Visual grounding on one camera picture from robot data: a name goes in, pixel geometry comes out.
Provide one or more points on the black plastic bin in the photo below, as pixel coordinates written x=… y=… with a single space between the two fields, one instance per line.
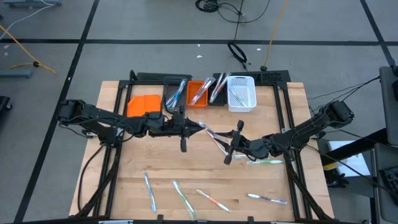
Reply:
x=222 y=99

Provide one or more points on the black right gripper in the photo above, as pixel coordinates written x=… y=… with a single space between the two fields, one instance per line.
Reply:
x=256 y=149

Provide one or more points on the blue white toothbrush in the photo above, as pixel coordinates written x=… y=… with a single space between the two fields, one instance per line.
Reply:
x=174 y=93
x=179 y=92
x=170 y=101
x=149 y=193

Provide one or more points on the green white toothbrush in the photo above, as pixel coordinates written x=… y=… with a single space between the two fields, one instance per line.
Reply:
x=267 y=161
x=238 y=98
x=184 y=200

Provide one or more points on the orange plastic bin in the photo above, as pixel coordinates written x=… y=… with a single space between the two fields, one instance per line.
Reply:
x=202 y=101

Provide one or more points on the grey plastic bin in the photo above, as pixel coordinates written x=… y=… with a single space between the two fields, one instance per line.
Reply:
x=167 y=87

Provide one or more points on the black keyboard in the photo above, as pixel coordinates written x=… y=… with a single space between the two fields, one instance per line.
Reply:
x=391 y=183

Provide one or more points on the grey stand base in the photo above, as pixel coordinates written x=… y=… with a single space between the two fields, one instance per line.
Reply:
x=15 y=73
x=31 y=3

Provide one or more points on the white perforated basket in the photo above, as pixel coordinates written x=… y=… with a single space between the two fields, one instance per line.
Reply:
x=248 y=90

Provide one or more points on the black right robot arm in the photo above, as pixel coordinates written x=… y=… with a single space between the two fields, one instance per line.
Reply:
x=308 y=129

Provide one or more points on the black diagonal beam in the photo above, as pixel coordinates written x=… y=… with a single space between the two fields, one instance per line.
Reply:
x=354 y=146

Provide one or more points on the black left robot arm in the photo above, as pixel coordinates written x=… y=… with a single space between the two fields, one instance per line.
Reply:
x=93 y=113

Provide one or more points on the white sheet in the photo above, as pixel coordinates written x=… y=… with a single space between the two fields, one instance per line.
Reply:
x=351 y=161

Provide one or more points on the purple white toothbrush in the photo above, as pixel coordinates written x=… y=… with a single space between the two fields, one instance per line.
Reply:
x=199 y=95
x=206 y=88
x=214 y=132
x=267 y=199

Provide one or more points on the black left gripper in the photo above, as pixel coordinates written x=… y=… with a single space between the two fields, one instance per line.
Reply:
x=172 y=127

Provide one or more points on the black perforated mount plate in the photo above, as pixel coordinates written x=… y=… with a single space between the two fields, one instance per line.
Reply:
x=149 y=77
x=273 y=76

